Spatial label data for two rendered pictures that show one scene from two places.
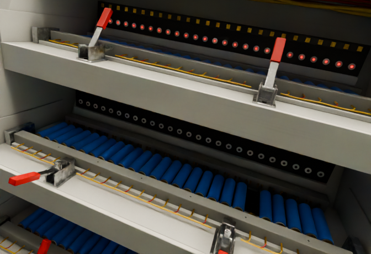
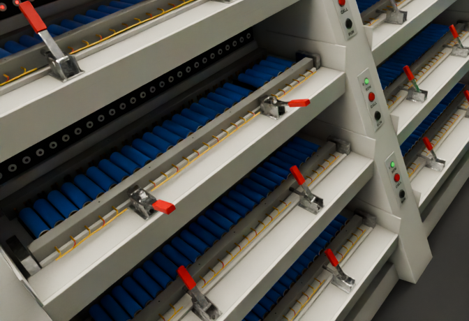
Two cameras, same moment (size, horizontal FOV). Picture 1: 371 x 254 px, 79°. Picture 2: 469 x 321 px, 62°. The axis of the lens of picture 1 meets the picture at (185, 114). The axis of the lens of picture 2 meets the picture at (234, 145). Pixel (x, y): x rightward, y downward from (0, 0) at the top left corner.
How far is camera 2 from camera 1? 0.43 m
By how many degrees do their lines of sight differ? 49
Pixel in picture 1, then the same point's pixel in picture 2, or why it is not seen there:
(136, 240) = (242, 165)
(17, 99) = not seen: outside the picture
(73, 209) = (190, 203)
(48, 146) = (91, 211)
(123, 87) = (139, 68)
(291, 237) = (287, 75)
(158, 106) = (176, 60)
